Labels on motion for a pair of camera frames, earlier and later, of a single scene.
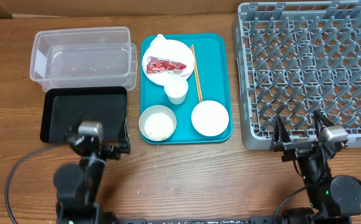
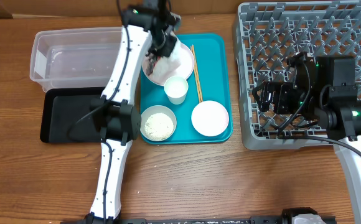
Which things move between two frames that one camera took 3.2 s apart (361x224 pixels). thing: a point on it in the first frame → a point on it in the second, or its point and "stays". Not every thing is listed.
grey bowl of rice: x=157 y=123 stays
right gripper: x=297 y=149 → x=268 y=97
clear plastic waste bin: x=84 y=57 stays
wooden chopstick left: x=195 y=74 stays
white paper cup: x=176 y=88 stays
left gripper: x=114 y=151 → x=168 y=47
